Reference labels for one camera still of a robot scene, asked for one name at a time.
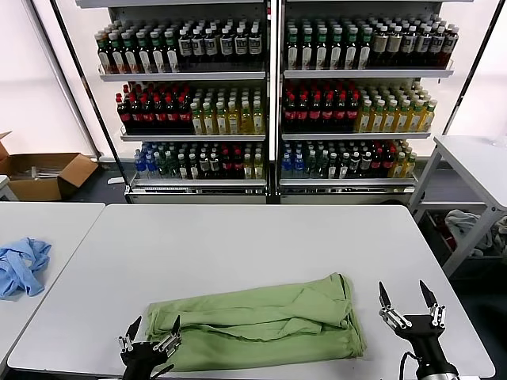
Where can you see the small yellow juice bottle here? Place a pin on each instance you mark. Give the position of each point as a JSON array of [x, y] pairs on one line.
[[248, 166], [409, 164], [397, 165], [258, 166]]

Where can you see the white grey crumpled garment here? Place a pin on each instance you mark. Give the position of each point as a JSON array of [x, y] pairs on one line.
[[461, 219]]

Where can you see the green tinted water bottle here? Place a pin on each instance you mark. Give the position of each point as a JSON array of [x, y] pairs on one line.
[[311, 166], [322, 166], [162, 166]]

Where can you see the green cap dark tea bottle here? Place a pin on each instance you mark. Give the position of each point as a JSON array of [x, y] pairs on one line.
[[158, 54], [364, 49], [321, 49], [144, 54], [351, 49], [118, 55], [105, 55], [293, 49], [130, 54], [307, 49], [172, 53], [336, 49]]

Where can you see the thin black metal pole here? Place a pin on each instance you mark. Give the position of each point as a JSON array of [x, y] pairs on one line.
[[90, 99], [468, 79]]

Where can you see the white label dark drink bottle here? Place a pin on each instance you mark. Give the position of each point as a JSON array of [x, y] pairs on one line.
[[437, 42], [185, 45], [422, 42], [451, 41], [408, 42], [255, 44], [241, 44], [226, 44], [198, 45], [211, 45]]

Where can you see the blue drink bottle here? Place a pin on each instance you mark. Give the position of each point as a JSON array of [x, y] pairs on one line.
[[298, 166], [286, 166], [138, 162], [149, 163]]

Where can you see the open cardboard box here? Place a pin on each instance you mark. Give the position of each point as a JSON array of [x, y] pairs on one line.
[[71, 174]]

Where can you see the white beverage shelf unit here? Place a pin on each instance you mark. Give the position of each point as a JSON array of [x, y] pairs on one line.
[[356, 73], [178, 75]]

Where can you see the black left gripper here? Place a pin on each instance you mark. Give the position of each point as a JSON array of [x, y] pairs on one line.
[[138, 360]]

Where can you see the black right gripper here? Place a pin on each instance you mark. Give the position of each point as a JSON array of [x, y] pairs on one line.
[[421, 336]]

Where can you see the crumpled blue garment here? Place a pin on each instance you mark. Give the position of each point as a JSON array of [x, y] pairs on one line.
[[20, 269]]

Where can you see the small dark tea bottle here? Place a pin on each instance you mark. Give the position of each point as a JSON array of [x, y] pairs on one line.
[[355, 164], [366, 163], [204, 166], [332, 167], [194, 167], [183, 167], [344, 166], [215, 166]]

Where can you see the grey green crumpled garment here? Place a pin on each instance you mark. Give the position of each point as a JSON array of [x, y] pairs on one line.
[[501, 231]]

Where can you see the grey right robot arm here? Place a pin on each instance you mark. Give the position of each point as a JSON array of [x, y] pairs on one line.
[[435, 372]]

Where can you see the white packing strips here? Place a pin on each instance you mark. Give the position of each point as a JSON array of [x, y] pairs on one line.
[[43, 173]]

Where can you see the dark storage crate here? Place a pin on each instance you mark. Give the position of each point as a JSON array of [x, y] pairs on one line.
[[433, 237]]

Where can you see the beige label dark drink bottle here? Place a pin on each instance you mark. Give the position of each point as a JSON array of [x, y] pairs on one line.
[[380, 43], [394, 43]]

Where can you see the small white table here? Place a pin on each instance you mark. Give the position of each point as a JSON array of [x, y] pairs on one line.
[[4, 186]]

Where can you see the small red cap cola bottle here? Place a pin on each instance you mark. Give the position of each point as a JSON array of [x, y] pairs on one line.
[[387, 161], [376, 161], [237, 164], [226, 164]]

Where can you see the small white floor object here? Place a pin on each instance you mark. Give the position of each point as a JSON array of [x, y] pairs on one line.
[[115, 181]]

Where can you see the white side table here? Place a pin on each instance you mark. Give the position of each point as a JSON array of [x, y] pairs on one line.
[[467, 158]]

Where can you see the green polo shirt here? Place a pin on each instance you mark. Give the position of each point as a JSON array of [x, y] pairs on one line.
[[257, 316]]

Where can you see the wide grey metal pole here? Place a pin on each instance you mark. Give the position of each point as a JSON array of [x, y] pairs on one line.
[[64, 79]]

